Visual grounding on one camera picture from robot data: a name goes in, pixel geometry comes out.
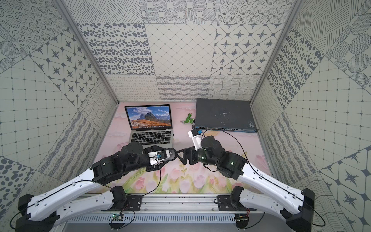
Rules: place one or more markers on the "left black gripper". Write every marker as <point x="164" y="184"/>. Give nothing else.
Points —
<point x="153" y="148"/>

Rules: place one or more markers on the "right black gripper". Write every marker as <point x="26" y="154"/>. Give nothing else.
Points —
<point x="192" y="152"/>

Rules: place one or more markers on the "black wireless mouse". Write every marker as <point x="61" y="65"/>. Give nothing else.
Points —
<point x="170" y="154"/>

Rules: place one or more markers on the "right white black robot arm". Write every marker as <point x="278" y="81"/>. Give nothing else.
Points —
<point x="232" y="165"/>

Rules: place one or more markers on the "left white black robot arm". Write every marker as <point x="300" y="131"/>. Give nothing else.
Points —
<point x="41" y="213"/>

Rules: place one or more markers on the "silver open laptop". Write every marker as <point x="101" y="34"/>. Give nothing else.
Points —
<point x="151" y="125"/>

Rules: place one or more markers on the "pink floral table mat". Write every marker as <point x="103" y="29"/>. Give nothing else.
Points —
<point x="176" y="177"/>

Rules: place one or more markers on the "aluminium mounting rail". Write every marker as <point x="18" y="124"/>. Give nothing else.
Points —
<point x="183" y="204"/>

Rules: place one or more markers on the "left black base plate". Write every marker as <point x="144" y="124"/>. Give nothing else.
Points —
<point x="127" y="203"/>

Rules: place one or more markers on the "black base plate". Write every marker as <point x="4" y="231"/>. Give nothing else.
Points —
<point x="225" y="203"/>
<point x="127" y="203"/>

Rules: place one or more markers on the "dark grey network switch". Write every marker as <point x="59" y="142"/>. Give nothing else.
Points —
<point x="224" y="115"/>

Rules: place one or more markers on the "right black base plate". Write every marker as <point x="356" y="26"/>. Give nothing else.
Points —
<point x="225" y="203"/>

